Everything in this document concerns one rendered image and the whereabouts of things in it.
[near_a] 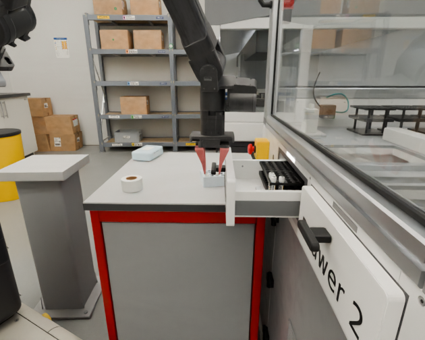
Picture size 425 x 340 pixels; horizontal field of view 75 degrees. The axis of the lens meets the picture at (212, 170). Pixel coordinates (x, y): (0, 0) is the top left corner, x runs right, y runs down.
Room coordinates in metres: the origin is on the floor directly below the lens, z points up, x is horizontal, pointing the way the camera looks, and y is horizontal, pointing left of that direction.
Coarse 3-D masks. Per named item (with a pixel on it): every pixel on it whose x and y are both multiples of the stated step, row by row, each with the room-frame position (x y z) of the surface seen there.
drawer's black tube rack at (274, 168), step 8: (272, 168) 0.70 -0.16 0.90; (280, 168) 0.70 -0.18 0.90; (288, 168) 0.70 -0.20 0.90; (264, 176) 0.72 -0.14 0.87; (288, 176) 0.63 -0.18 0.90; (296, 176) 0.63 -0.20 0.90; (264, 184) 0.65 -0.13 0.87; (280, 184) 0.58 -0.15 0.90; (288, 184) 0.58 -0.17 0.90; (296, 184) 0.58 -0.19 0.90
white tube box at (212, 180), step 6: (204, 174) 0.95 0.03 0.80; (210, 174) 0.95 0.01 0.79; (222, 174) 0.94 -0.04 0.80; (204, 180) 0.91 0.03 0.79; (210, 180) 0.91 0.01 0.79; (216, 180) 0.92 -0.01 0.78; (222, 180) 0.92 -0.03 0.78; (204, 186) 0.91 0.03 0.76; (210, 186) 0.91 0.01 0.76; (216, 186) 0.92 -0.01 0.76
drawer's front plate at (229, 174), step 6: (228, 156) 0.71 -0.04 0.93; (228, 162) 0.65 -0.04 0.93; (228, 168) 0.60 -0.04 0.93; (228, 174) 0.56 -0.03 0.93; (234, 174) 0.56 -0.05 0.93; (228, 180) 0.53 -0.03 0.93; (234, 180) 0.53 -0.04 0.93; (228, 186) 0.53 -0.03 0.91; (234, 186) 0.53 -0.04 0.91; (228, 192) 0.53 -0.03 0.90; (234, 192) 0.53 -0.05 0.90; (228, 198) 0.53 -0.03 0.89; (234, 198) 0.53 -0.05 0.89; (228, 204) 0.53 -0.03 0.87; (234, 204) 0.53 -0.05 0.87; (228, 210) 0.53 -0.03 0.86; (234, 210) 0.53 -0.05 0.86; (228, 216) 0.53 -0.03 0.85; (234, 216) 0.53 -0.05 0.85; (228, 222) 0.53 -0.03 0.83; (234, 222) 0.53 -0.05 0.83
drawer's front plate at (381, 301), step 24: (312, 192) 0.46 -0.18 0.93; (312, 216) 0.43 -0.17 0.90; (336, 216) 0.37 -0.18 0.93; (336, 240) 0.33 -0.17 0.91; (312, 264) 0.40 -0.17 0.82; (336, 264) 0.32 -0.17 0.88; (360, 264) 0.26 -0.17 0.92; (336, 288) 0.31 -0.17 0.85; (360, 288) 0.26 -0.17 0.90; (384, 288) 0.22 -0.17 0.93; (336, 312) 0.30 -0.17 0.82; (384, 312) 0.21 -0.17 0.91; (360, 336) 0.24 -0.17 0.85; (384, 336) 0.21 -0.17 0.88
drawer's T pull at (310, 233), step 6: (300, 222) 0.38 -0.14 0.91; (300, 228) 0.37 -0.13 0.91; (306, 228) 0.36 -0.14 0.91; (312, 228) 0.37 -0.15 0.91; (318, 228) 0.37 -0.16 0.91; (324, 228) 0.37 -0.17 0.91; (306, 234) 0.35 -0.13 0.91; (312, 234) 0.35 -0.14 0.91; (318, 234) 0.35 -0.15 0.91; (324, 234) 0.35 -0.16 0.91; (306, 240) 0.34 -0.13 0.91; (312, 240) 0.33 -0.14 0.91; (318, 240) 0.34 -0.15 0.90; (324, 240) 0.34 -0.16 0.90; (330, 240) 0.34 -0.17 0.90; (312, 246) 0.32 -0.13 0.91; (318, 246) 0.32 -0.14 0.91
